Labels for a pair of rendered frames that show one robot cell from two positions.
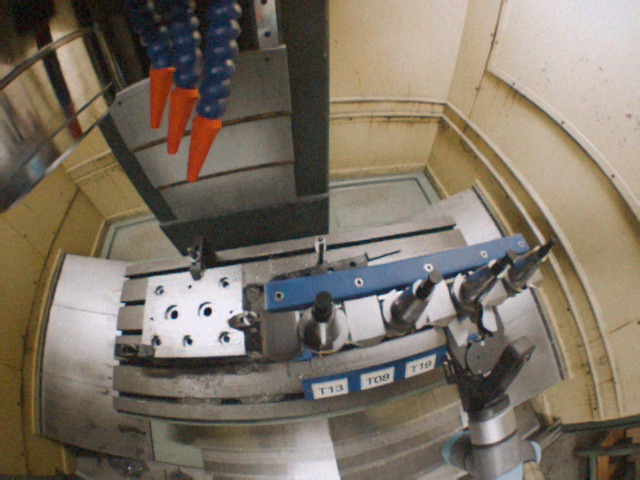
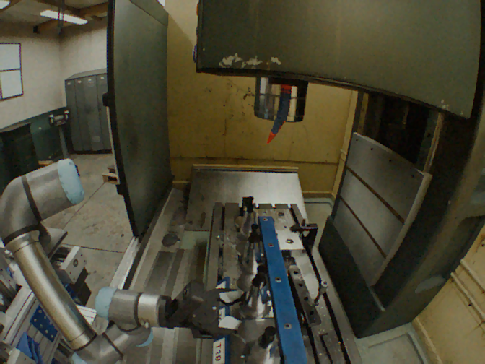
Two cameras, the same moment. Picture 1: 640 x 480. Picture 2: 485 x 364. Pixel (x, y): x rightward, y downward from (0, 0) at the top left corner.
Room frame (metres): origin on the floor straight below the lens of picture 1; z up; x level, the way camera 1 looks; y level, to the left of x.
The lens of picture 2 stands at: (0.09, -0.46, 1.60)
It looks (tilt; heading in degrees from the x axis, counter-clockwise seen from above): 27 degrees down; 95
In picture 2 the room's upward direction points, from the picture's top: 3 degrees clockwise
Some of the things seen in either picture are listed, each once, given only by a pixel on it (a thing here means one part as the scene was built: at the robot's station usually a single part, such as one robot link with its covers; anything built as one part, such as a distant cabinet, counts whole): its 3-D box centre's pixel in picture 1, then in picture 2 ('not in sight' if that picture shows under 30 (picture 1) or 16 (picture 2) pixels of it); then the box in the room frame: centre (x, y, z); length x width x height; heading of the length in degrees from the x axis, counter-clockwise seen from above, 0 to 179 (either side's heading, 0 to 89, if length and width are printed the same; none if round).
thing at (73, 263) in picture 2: not in sight; (45, 258); (-0.79, -0.10, 0.95); 0.40 x 0.13 x 0.09; 9
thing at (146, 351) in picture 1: (138, 352); (245, 209); (0.04, 0.48, 0.97); 0.13 x 0.03 x 0.15; 99
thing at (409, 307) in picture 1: (414, 300); (252, 250); (0.09, -0.11, 1.26); 0.04 x 0.04 x 0.07
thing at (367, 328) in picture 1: (365, 321); (249, 248); (0.09, -0.06, 1.21); 0.07 x 0.05 x 0.01; 9
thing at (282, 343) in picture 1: (281, 336); (246, 222); (0.07, 0.05, 1.21); 0.07 x 0.05 x 0.01; 9
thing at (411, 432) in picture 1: (334, 456); (169, 315); (-0.23, -0.02, 0.70); 0.90 x 0.30 x 0.16; 99
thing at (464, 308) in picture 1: (468, 293); (255, 305); (0.11, -0.22, 1.21); 0.06 x 0.06 x 0.03
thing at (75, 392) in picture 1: (102, 349); (247, 204); (0.03, 0.89, 0.75); 0.89 x 0.67 x 0.26; 9
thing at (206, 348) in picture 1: (192, 315); (270, 231); (0.17, 0.33, 0.96); 0.29 x 0.23 x 0.05; 99
